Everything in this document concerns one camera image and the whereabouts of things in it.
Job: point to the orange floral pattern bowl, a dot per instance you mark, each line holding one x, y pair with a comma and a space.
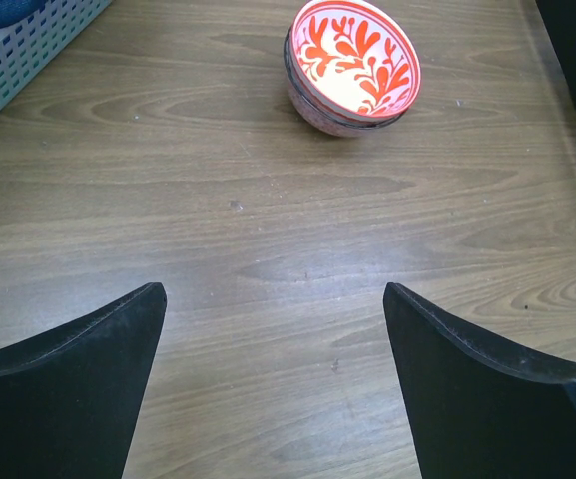
354, 59

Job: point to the white plastic laundry basket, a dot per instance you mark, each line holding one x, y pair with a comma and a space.
32, 43

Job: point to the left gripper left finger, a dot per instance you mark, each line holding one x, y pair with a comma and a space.
70, 397

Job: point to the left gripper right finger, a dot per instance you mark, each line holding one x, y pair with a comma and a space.
479, 405

